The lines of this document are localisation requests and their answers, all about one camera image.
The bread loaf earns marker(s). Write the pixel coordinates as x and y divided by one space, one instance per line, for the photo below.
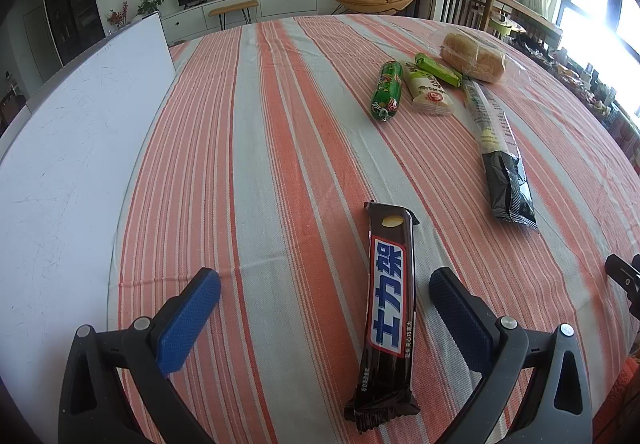
472 54

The light green snack packet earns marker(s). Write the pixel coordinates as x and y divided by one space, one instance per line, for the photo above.
440 70

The red flower arrangement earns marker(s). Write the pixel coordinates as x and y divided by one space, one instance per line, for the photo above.
118 15

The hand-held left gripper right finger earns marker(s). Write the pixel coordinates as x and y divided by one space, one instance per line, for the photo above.
462 324

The white board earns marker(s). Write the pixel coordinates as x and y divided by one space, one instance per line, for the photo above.
75 149

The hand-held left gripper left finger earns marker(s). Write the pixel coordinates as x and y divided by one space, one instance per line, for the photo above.
187 324

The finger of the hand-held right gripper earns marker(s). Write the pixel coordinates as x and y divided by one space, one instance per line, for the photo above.
625 276

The long black and clear packet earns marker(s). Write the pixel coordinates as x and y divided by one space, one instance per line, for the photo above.
507 184

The wooden side table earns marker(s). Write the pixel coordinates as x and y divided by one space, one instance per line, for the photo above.
530 19

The brown chocolate bar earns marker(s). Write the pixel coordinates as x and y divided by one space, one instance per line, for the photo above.
390 299

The green plant in white vase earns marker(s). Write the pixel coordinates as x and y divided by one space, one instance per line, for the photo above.
150 4

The orange shaggy seat cushion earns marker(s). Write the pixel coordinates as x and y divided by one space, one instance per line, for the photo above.
631 389

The cream snack packet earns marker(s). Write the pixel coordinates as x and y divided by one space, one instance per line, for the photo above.
430 94

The window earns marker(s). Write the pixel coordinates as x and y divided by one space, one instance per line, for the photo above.
605 14

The pile of assorted clutter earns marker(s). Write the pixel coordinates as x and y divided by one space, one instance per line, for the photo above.
585 84

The orange grey striped tablecloth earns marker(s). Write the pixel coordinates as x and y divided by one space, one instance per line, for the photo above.
300 149

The wooden stool with hairpin legs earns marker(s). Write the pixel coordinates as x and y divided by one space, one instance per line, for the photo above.
232 5

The green sausage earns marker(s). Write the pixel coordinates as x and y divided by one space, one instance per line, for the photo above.
386 91

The white television cabinet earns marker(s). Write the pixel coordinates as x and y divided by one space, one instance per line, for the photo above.
295 1

